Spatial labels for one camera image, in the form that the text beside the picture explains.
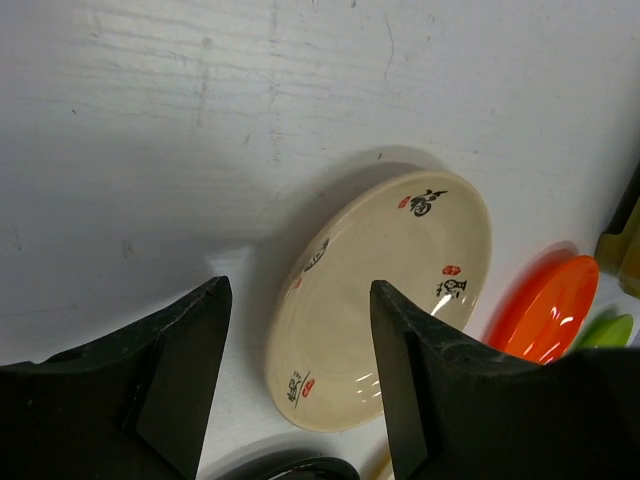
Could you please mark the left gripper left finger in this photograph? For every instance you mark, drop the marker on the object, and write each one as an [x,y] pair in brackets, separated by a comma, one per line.
[133,404]

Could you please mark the cream plate with calligraphy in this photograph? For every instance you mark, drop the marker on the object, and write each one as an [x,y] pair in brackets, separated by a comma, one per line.
[423,239]

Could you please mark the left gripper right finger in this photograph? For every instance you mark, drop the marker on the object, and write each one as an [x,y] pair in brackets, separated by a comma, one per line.
[456,408]

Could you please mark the black round plate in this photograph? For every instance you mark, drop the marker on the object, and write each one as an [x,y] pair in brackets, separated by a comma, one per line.
[319,467]

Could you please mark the lime green round plate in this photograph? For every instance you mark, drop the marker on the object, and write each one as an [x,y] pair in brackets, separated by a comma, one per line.
[606,332]

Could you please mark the orange round plate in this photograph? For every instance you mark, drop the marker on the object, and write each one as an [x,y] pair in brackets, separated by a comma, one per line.
[542,314]

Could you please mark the olive green plastic bin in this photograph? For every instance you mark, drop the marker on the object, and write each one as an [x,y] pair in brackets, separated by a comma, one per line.
[617,249]

